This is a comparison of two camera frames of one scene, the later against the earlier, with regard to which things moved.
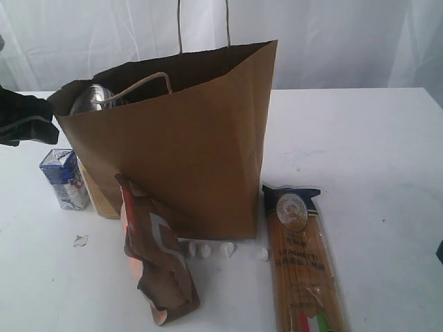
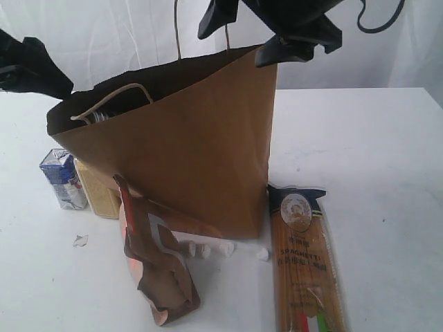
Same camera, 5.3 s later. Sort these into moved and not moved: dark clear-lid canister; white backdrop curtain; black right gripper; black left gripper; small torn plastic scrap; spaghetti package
Moved: dark clear-lid canister; black left gripper; black right gripper
Not moved: small torn plastic scrap; spaghetti package; white backdrop curtain
